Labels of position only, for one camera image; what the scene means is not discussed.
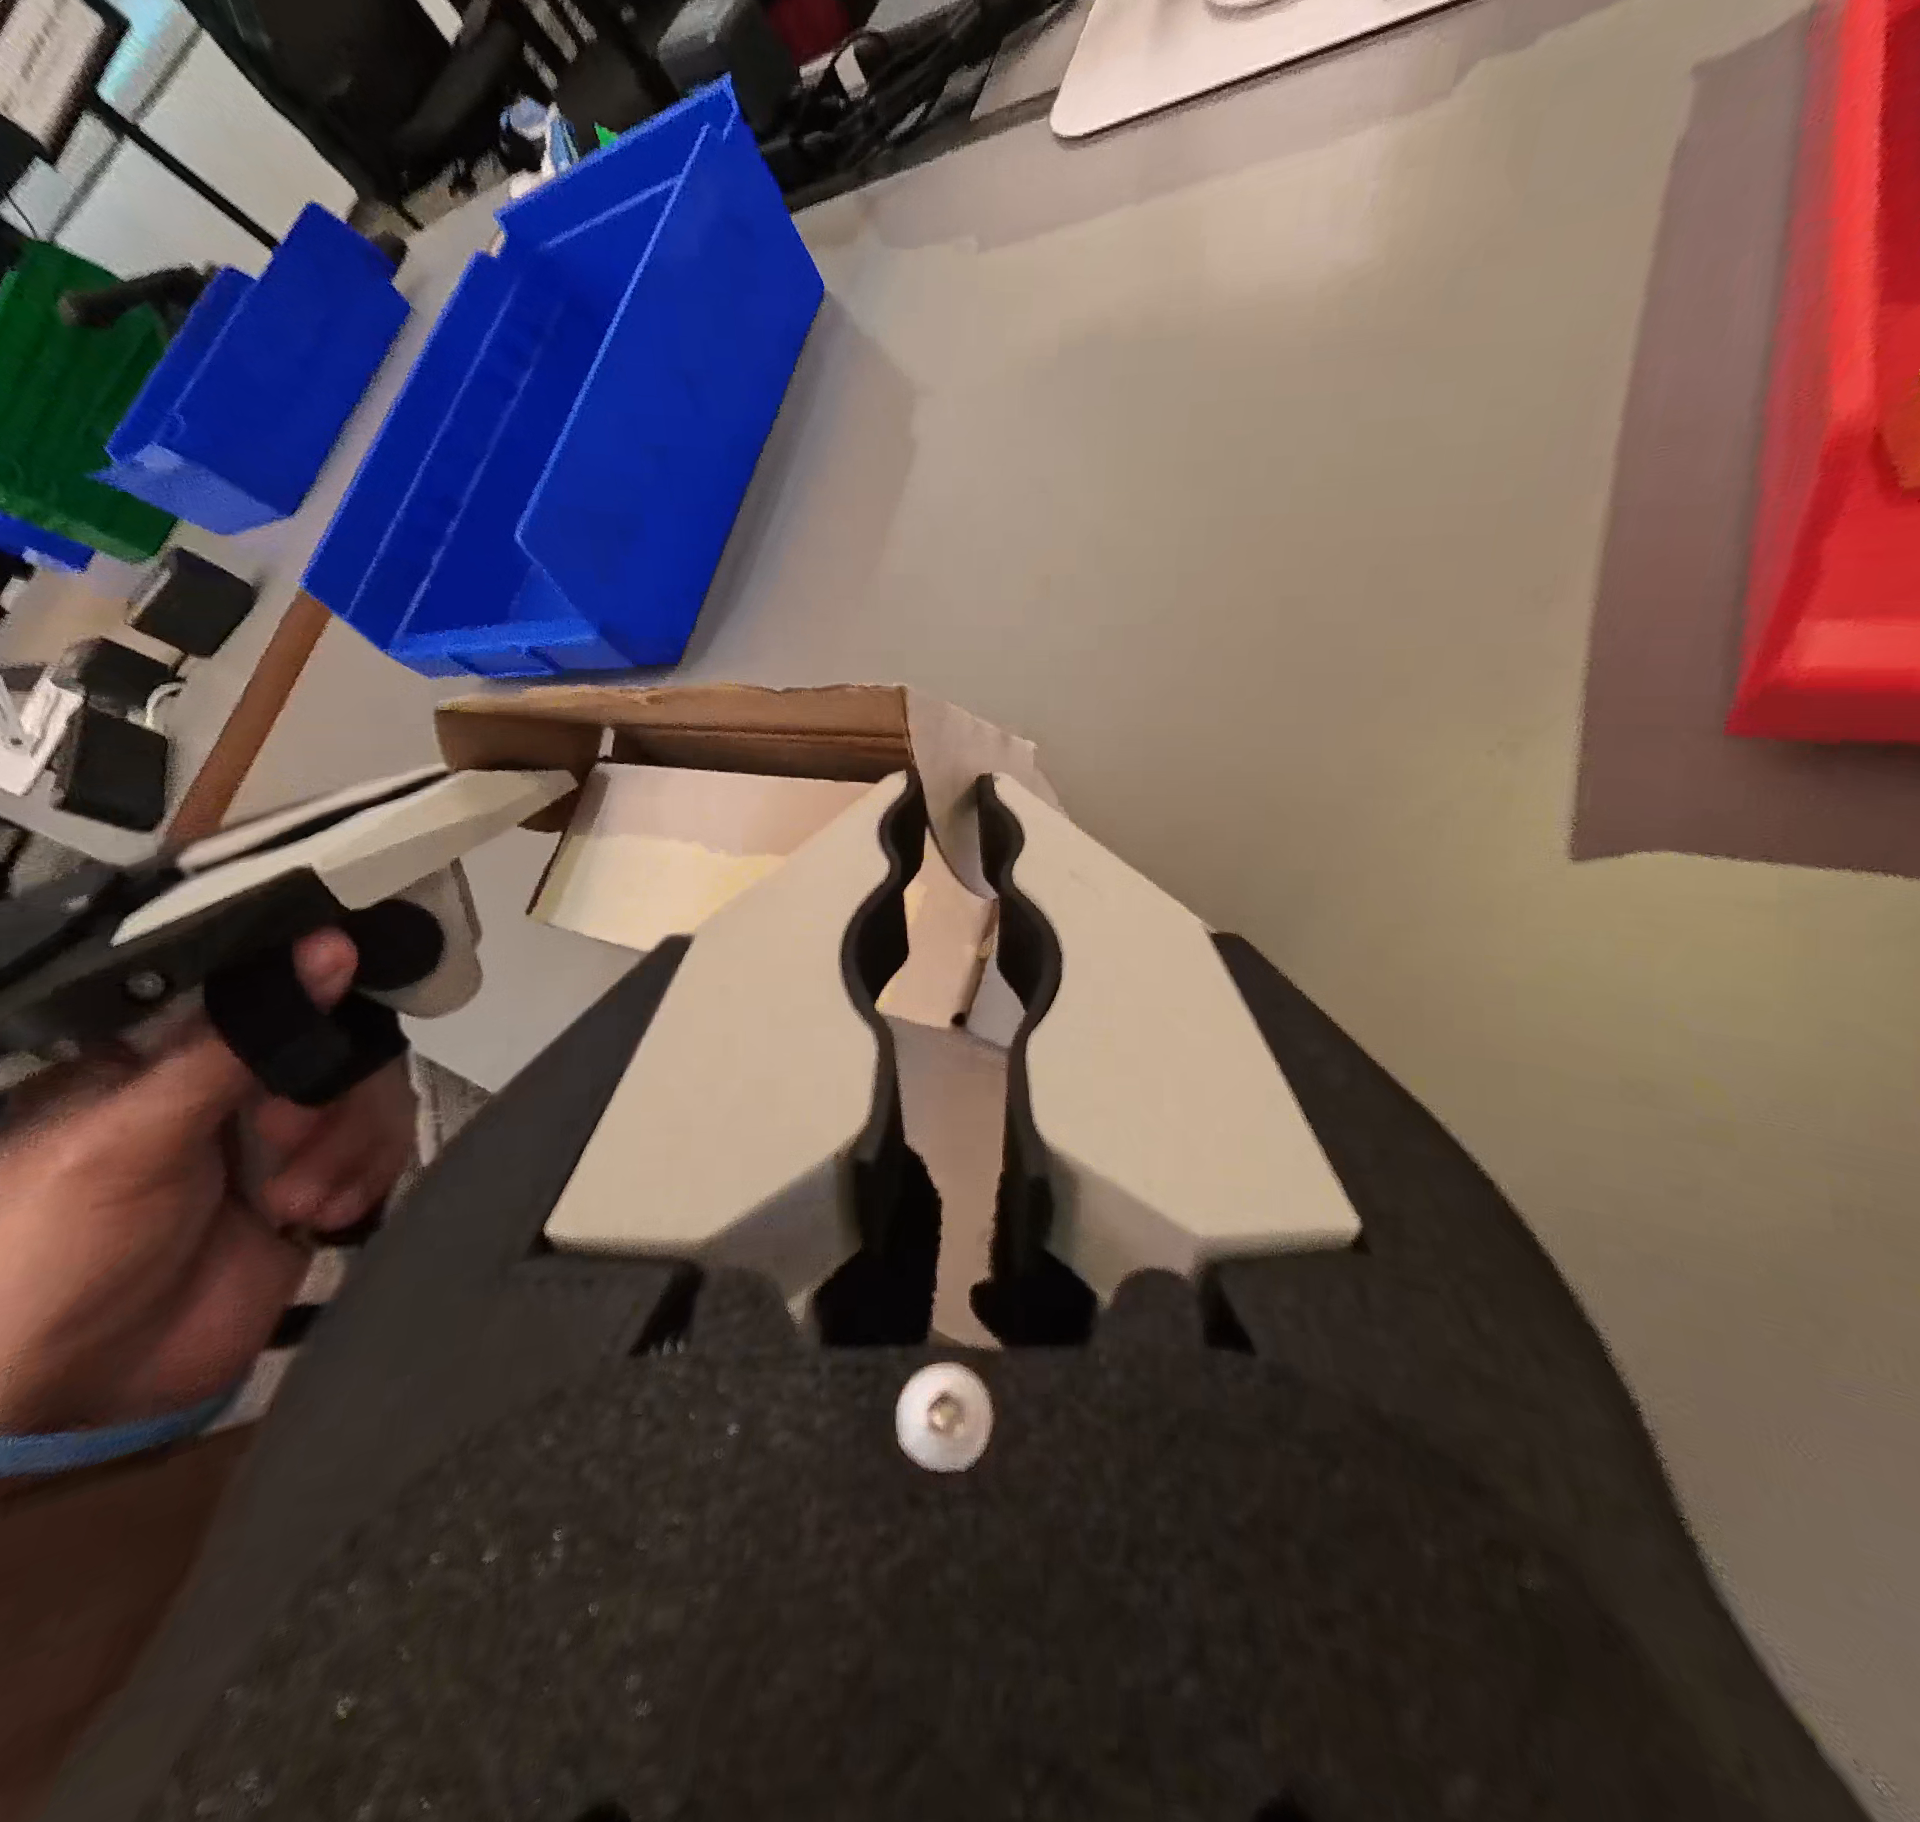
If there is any green plastic bin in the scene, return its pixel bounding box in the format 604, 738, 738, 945
0, 240, 182, 563

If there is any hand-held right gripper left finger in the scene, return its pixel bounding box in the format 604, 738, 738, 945
539, 772, 944, 1350

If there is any grey desk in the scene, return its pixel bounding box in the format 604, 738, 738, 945
159, 0, 1920, 1822

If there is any white desk mat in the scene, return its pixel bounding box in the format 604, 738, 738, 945
1046, 0, 1581, 142

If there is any black power adapter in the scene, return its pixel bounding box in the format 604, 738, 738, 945
58, 708, 169, 834
127, 546, 260, 658
73, 632, 184, 723

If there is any large blue plastic bin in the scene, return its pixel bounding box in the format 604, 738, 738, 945
299, 69, 828, 686

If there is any black framed sign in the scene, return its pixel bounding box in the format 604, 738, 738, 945
0, 0, 137, 175

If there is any dark grey device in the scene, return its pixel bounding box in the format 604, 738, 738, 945
659, 0, 801, 132

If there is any brown garment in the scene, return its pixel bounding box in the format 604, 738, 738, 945
0, 1428, 268, 1822

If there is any white power strip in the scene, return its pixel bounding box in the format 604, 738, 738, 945
0, 663, 88, 807

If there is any tangle of black cables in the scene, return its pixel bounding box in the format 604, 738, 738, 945
745, 0, 1131, 207

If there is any black office chair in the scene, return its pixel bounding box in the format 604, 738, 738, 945
192, 0, 537, 207

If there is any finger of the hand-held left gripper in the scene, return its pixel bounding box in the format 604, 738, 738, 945
162, 768, 455, 883
112, 772, 584, 1023

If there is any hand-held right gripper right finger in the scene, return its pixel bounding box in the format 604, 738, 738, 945
971, 772, 1366, 1346

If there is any blue wrist strap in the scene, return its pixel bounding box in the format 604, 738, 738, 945
0, 1398, 251, 1483

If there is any small blue plastic bin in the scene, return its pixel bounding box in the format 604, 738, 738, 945
94, 201, 415, 532

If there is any white cardboard box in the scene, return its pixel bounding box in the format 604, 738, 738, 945
430, 678, 1057, 1051

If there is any red plastic bin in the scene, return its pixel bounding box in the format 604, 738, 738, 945
1723, 0, 1920, 745

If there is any person's left hand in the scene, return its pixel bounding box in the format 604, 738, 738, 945
0, 928, 422, 1436

